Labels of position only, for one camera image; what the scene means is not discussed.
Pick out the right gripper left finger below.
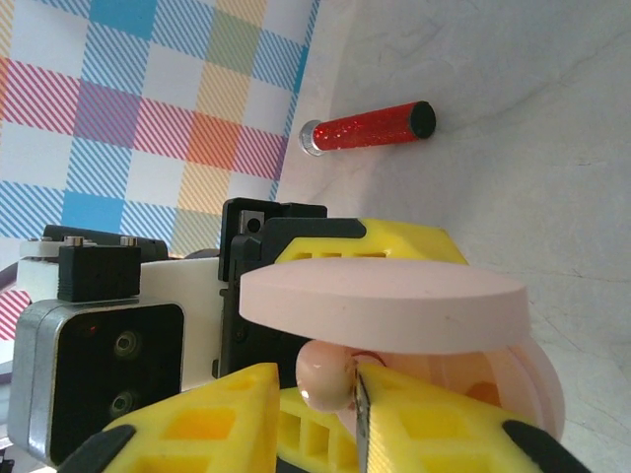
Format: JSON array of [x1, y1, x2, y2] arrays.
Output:
[[58, 363, 282, 473]]

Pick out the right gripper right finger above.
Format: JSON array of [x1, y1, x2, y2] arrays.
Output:
[[355, 364, 593, 473]]

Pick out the round pink charging case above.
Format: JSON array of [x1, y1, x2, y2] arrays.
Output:
[[239, 258, 566, 444]]

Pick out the pink earbud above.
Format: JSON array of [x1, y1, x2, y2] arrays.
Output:
[[295, 340, 360, 413]]

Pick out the red glitter toy microphone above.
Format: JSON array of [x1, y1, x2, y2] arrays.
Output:
[[299, 100, 438, 159]]

